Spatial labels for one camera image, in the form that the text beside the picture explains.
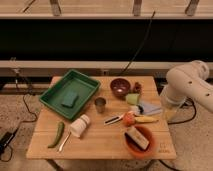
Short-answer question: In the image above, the whiteboard eraser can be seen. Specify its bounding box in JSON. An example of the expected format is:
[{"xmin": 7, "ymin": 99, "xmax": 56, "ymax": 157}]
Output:
[{"xmin": 126, "ymin": 126, "xmax": 149, "ymax": 150}]

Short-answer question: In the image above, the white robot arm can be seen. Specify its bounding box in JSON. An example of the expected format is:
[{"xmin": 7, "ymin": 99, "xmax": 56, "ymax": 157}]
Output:
[{"xmin": 160, "ymin": 60, "xmax": 213, "ymax": 121}]

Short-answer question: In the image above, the dark red bowl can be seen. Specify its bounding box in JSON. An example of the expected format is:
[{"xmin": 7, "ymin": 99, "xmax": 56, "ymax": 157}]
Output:
[{"xmin": 110, "ymin": 78, "xmax": 131, "ymax": 98}]

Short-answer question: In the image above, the small metal cup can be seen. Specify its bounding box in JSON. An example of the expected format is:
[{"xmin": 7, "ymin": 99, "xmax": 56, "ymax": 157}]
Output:
[{"xmin": 95, "ymin": 97, "xmax": 106, "ymax": 113}]

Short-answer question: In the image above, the green plastic tray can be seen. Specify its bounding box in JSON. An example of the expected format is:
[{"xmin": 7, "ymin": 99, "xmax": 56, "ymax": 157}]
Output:
[{"xmin": 40, "ymin": 69, "xmax": 100, "ymax": 120}]

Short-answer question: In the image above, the light green cup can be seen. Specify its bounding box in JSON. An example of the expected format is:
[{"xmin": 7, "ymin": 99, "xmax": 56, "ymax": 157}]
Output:
[{"xmin": 125, "ymin": 93, "xmax": 140, "ymax": 105}]

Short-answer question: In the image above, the small brown figurine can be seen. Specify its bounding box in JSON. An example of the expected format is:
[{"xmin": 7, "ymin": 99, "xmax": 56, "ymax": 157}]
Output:
[{"xmin": 133, "ymin": 82, "xmax": 142, "ymax": 93}]

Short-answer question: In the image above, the green sponge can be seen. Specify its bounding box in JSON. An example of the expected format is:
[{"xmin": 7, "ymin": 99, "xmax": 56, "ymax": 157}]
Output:
[{"xmin": 61, "ymin": 91, "xmax": 78, "ymax": 108}]

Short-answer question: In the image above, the orange fruit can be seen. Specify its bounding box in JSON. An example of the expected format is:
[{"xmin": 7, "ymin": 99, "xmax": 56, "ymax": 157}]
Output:
[{"xmin": 123, "ymin": 113, "xmax": 135, "ymax": 126}]

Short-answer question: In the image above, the blue cloth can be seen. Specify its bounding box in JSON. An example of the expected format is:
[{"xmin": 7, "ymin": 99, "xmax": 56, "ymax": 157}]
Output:
[{"xmin": 139, "ymin": 101, "xmax": 162, "ymax": 115}]

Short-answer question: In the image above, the white cylindrical cup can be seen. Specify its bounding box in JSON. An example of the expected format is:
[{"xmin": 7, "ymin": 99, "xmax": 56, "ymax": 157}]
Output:
[{"xmin": 70, "ymin": 114, "xmax": 90, "ymax": 137}]

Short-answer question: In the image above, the green chili pepper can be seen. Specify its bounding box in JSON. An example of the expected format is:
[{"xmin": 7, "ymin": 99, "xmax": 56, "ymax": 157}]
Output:
[{"xmin": 48, "ymin": 122, "xmax": 65, "ymax": 148}]

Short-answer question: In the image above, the orange bowl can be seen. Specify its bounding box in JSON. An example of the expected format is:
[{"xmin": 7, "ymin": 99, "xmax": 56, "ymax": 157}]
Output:
[{"xmin": 124, "ymin": 125, "xmax": 156, "ymax": 159}]

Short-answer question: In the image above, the black power adapter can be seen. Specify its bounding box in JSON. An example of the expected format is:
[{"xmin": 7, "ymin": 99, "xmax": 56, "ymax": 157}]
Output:
[{"xmin": 0, "ymin": 132, "xmax": 13, "ymax": 148}]

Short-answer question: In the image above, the black hanging cable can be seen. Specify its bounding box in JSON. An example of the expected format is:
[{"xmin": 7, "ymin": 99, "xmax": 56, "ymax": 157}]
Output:
[{"xmin": 118, "ymin": 10, "xmax": 157, "ymax": 77}]

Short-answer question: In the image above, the black handled knife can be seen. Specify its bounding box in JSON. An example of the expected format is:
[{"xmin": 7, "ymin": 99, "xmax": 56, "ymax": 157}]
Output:
[{"xmin": 104, "ymin": 115, "xmax": 124, "ymax": 125}]

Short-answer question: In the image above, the black floor cable left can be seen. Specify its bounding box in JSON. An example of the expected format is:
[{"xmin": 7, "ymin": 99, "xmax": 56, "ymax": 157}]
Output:
[{"xmin": 0, "ymin": 68, "xmax": 39, "ymax": 163}]

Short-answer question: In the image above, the black cable right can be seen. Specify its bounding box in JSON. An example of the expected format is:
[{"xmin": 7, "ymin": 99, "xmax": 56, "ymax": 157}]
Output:
[{"xmin": 167, "ymin": 98, "xmax": 197, "ymax": 126}]

